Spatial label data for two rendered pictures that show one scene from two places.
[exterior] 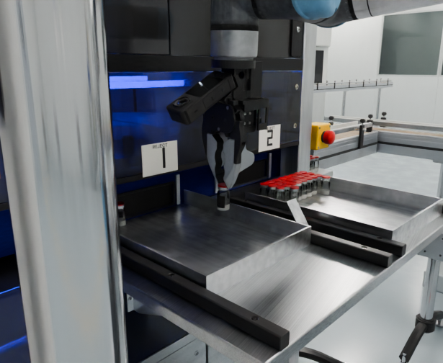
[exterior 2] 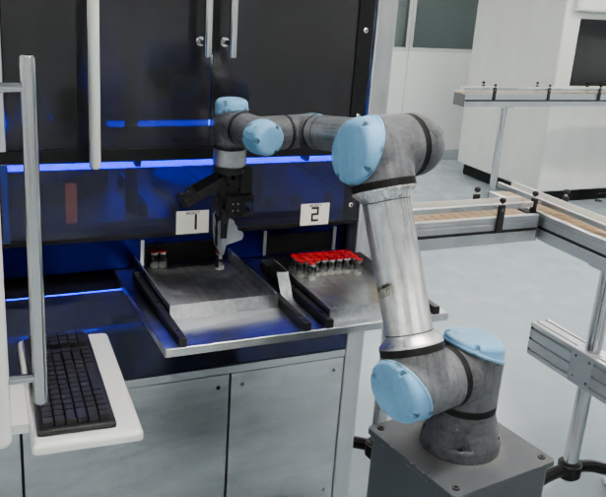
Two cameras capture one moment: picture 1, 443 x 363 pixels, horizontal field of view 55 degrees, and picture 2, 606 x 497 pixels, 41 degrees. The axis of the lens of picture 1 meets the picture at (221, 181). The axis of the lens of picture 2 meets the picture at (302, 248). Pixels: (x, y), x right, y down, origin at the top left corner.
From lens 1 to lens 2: 131 cm
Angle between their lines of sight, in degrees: 19
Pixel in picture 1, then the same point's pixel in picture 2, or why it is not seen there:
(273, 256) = (234, 307)
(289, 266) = (241, 316)
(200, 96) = (196, 191)
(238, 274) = (198, 311)
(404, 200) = not seen: hidden behind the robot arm
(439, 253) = (583, 381)
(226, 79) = (218, 180)
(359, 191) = not seen: hidden behind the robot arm
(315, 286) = (241, 328)
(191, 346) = (213, 380)
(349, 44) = not seen: outside the picture
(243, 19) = (228, 145)
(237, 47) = (224, 162)
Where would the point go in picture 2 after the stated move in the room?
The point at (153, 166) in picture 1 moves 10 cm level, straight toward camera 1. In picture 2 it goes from (185, 228) to (171, 239)
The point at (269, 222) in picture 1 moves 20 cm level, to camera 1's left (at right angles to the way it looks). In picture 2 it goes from (262, 286) to (189, 271)
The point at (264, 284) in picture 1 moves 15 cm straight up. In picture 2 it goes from (213, 320) to (215, 257)
